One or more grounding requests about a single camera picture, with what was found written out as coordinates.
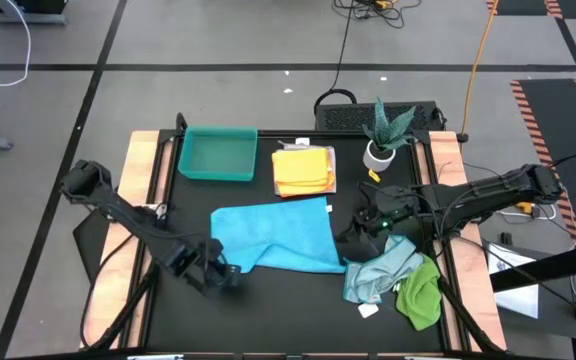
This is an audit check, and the orange microfiber towel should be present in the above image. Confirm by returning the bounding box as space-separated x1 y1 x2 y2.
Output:
271 146 337 197

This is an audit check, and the green plant in white pot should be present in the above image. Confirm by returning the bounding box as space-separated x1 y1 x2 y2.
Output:
361 97 418 174

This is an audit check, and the bright blue microfiber towel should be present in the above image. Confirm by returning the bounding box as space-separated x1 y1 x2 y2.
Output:
210 195 347 275

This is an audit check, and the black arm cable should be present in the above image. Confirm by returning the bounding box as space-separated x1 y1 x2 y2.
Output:
78 232 167 351
423 239 507 355

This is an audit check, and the teal plastic tray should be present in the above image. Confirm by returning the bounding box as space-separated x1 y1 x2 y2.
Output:
177 125 259 182

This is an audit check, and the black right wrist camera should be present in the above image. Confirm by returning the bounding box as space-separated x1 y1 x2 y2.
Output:
367 205 405 235

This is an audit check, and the grey desk foot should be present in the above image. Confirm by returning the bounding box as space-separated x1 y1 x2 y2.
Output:
0 0 69 27

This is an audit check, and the wooden side board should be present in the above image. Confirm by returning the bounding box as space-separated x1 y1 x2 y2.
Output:
427 130 508 351
81 130 172 350

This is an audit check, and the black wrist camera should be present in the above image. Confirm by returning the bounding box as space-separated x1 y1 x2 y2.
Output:
367 205 405 235
157 241 202 277

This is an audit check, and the white floor cable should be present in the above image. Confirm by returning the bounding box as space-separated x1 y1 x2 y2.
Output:
0 0 32 89

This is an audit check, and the black perforated computer case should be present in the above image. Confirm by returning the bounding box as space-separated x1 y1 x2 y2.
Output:
315 101 444 132

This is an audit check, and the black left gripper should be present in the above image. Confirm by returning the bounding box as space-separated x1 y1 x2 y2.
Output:
193 238 243 297

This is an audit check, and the tangled black cable bundle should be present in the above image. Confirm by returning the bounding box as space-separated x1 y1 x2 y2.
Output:
331 0 423 30

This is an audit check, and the light blue teal-edged towel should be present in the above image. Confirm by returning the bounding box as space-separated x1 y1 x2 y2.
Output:
342 234 425 305

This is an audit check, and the black hanging cable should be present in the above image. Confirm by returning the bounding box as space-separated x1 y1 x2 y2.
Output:
312 0 360 117

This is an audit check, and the green microfiber towel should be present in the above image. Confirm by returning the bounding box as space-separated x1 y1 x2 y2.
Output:
395 254 443 332

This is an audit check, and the black flat panel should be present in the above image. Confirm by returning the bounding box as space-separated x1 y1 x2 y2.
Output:
71 209 117 285

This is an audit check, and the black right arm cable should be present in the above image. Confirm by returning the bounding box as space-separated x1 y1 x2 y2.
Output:
423 239 507 355

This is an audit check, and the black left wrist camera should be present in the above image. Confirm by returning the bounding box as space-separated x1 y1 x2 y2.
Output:
157 241 202 277

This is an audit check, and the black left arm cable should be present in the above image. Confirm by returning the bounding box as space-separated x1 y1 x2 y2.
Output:
78 232 167 351

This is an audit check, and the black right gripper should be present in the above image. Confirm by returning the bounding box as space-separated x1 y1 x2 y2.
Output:
345 183 422 237

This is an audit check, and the grey waffle microfiber towel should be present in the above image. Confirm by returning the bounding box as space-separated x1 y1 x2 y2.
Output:
277 142 338 195

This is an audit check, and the white paper sheet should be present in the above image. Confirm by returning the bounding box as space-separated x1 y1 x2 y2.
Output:
486 241 541 320

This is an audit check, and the yellow hanging cable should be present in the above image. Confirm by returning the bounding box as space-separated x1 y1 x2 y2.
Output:
459 0 500 145

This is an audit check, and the large hazard-striped floor mat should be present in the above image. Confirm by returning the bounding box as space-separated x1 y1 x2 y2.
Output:
510 78 576 247

